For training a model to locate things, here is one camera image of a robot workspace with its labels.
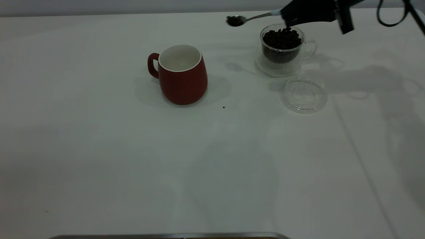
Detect silver metal frame bar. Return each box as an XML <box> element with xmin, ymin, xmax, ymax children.
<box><xmin>48</xmin><ymin>232</ymin><xmax>291</xmax><ymax>239</ymax></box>

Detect metal spoon light blue handle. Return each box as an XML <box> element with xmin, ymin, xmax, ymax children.
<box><xmin>226</xmin><ymin>10</ymin><xmax>283</xmax><ymax>27</ymax></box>

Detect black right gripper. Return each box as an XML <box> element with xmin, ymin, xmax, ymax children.
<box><xmin>282</xmin><ymin>0</ymin><xmax>366</xmax><ymax>35</ymax></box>

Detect clear glass cup with handle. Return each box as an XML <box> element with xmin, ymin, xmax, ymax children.
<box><xmin>260</xmin><ymin>24</ymin><xmax>317</xmax><ymax>64</ymax></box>

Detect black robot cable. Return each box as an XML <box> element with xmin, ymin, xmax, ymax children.
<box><xmin>377</xmin><ymin>0</ymin><xmax>425</xmax><ymax>35</ymax></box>

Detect clear glass saucer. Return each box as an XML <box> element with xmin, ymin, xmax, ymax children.
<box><xmin>254</xmin><ymin>52</ymin><xmax>303</xmax><ymax>78</ymax></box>

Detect red mug white inside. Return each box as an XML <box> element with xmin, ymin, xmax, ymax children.
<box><xmin>147</xmin><ymin>44</ymin><xmax>208</xmax><ymax>106</ymax></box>

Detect clear ribbed glass dish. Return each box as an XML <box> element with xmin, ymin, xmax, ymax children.
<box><xmin>280</xmin><ymin>77</ymin><xmax>328</xmax><ymax>114</ymax></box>

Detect dark roasted coffee beans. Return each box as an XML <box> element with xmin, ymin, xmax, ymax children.
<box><xmin>262</xmin><ymin>28</ymin><xmax>303</xmax><ymax>63</ymax></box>

